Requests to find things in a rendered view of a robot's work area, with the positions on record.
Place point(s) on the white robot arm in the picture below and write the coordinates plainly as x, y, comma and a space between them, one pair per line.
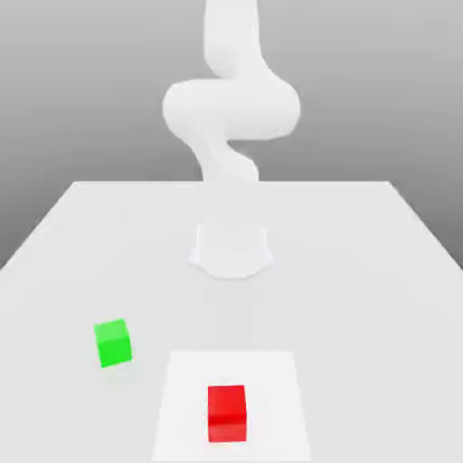
231, 108

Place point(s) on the small green cube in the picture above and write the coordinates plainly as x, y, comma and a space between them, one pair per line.
113, 345

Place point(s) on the small red cube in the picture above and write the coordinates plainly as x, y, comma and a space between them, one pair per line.
226, 412

